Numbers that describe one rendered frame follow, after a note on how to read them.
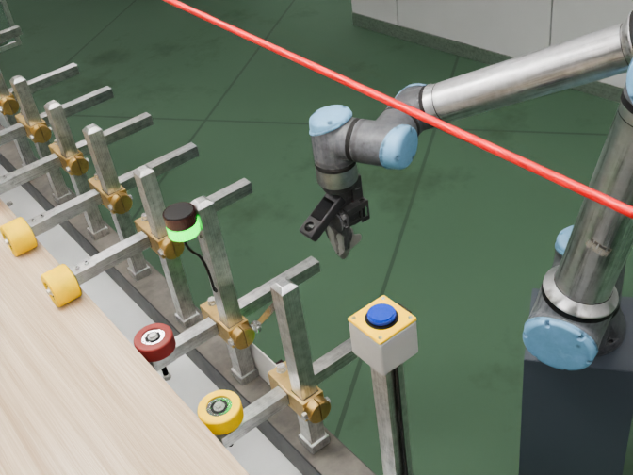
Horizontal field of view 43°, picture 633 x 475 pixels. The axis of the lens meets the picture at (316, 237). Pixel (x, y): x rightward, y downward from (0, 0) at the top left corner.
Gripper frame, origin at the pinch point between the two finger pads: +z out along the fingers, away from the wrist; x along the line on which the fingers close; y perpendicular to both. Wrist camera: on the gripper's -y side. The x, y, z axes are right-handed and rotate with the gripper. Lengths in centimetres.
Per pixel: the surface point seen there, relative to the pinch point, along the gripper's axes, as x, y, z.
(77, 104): 98, -18, -13
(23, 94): 94, -33, -24
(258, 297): -1.4, -23.7, -3.3
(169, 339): -3.4, -46.1, -7.9
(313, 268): -1.6, -8.8, -2.5
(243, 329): -8.3, -32.0, -4.3
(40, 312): 25, -62, -7
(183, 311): 19.1, -33.6, 7.8
